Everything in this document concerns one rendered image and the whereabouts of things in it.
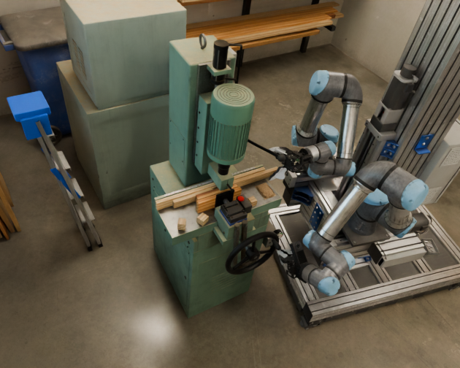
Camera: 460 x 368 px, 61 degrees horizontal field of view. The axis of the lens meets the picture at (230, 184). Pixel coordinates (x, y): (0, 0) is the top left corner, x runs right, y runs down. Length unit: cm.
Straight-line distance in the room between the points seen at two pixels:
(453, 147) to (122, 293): 206
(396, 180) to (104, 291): 189
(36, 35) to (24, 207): 123
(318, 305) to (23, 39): 260
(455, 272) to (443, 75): 158
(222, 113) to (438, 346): 210
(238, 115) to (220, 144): 17
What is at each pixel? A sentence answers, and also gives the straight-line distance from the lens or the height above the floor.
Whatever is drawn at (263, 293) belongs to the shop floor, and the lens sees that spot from 272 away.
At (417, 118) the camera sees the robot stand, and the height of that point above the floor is 138.
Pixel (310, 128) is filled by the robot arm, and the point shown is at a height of 109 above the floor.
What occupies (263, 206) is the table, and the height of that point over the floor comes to 89.
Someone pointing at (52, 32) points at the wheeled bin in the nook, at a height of 96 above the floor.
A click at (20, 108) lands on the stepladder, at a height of 116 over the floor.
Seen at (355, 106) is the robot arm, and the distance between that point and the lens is 197.
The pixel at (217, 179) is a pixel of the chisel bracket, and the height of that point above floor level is 101.
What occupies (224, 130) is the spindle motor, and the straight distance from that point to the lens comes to 161.
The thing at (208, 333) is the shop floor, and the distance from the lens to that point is 255.
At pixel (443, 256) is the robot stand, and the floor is 21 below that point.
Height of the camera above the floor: 234
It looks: 45 degrees down
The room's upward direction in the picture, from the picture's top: 9 degrees clockwise
